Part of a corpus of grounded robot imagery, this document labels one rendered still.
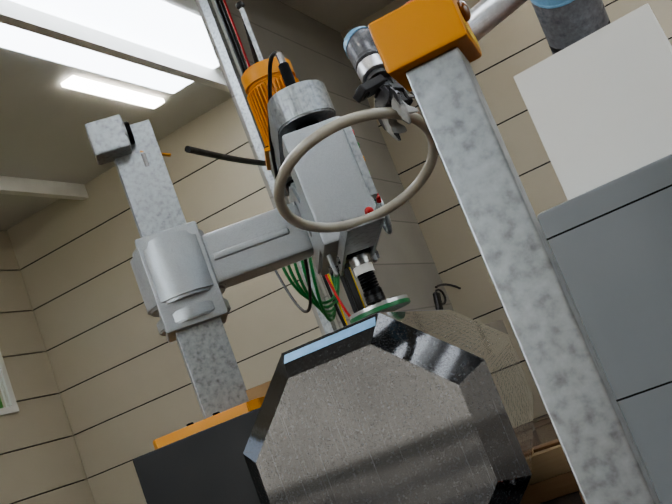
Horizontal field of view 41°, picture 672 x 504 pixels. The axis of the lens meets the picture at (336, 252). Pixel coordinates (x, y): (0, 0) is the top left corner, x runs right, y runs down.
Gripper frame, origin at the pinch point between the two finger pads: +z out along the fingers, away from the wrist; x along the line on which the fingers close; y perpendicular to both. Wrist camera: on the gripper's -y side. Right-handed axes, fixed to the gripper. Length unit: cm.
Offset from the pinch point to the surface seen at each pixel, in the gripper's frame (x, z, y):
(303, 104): 50, -66, 17
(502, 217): -61, 85, -55
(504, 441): 57, 65, 34
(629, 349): -14, 80, 12
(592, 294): -17, 68, 9
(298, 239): 123, -67, 43
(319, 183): 64, -42, 19
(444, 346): 52, 34, 26
